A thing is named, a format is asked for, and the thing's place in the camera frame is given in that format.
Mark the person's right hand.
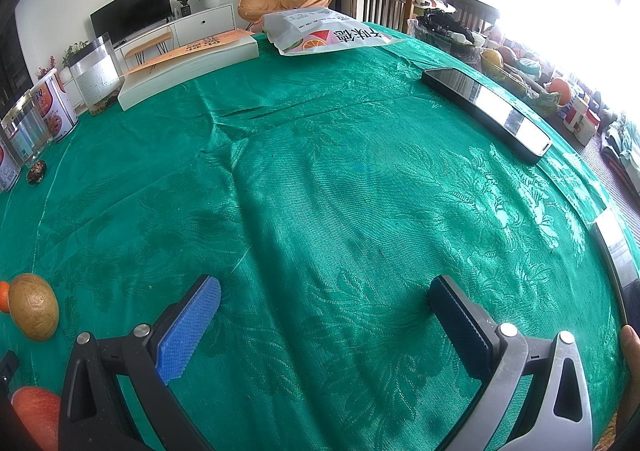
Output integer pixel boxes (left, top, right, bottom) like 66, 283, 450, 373
616, 324, 640, 434

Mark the large red apple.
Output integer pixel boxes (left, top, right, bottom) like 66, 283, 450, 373
11, 386, 61, 451

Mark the green-brown round fruit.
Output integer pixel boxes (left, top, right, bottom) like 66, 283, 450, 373
8, 273, 60, 343

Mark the far small orange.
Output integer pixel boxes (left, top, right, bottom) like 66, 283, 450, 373
0, 281, 10, 313

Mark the small dark fruit by cans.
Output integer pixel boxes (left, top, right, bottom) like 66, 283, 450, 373
26, 159, 47, 184

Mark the glass jar teal label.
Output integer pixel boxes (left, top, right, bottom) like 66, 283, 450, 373
1, 90, 52, 168

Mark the right red-labelled tin can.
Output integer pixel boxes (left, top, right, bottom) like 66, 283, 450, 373
30, 68, 78, 142

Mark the red flower vase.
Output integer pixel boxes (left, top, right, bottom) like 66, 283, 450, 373
36, 55, 56, 79

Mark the white flat box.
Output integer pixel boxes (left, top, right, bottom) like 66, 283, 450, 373
117, 29, 259, 111

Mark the black-lidded clear canister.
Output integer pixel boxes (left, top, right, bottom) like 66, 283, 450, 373
67, 33, 125, 115

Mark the green satin tablecloth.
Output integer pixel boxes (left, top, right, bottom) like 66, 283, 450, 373
1, 37, 627, 450

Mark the small wooden side table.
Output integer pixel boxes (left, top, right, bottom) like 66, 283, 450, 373
124, 32, 174, 68

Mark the tray of toys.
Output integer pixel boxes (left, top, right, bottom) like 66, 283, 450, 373
408, 9, 624, 151

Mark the black television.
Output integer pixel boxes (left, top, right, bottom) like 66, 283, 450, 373
90, 0, 172, 44

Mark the white plastic snack bag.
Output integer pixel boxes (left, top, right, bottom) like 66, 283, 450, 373
262, 7, 399, 56

